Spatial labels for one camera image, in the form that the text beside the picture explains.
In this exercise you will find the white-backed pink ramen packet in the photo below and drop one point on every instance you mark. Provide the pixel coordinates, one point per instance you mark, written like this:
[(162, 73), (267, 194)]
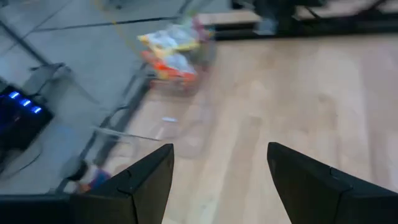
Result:
[(168, 40)]

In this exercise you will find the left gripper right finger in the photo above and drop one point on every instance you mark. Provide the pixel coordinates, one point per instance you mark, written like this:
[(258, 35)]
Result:
[(308, 196)]

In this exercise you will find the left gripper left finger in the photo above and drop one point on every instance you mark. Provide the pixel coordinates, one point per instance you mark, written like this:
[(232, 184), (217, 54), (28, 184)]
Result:
[(143, 199)]

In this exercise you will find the orange ramen packet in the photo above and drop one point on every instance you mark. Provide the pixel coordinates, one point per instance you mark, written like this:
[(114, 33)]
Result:
[(158, 68)]

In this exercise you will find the green ramen packet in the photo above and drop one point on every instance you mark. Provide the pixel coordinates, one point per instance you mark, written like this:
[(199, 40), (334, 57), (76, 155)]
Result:
[(199, 29)]

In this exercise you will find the red blue ramen packet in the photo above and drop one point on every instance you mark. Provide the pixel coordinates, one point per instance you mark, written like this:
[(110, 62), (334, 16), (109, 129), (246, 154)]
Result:
[(168, 84)]

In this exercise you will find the clear plastic bin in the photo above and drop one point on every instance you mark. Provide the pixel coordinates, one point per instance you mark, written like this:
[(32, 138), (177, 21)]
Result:
[(124, 134), (186, 137), (205, 62)]

